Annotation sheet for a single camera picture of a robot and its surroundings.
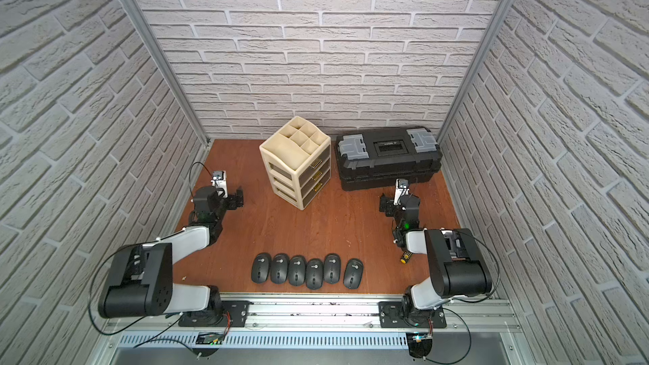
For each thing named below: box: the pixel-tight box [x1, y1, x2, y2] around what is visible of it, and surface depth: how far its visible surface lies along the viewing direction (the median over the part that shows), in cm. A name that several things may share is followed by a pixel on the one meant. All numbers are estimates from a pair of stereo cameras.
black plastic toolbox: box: [334, 126, 443, 191], surface depth 96 cm
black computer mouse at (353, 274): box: [343, 257, 365, 290], surface depth 82 cm
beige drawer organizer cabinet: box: [259, 115, 333, 211], surface depth 87 cm
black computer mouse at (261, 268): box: [250, 252, 273, 284], surface depth 83 cm
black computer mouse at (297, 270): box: [288, 255, 307, 287], surface depth 82 cm
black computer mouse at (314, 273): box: [305, 257, 325, 291], surface depth 81 cm
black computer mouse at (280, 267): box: [270, 253, 290, 285], surface depth 83 cm
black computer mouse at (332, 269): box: [323, 252, 341, 285], surface depth 83 cm
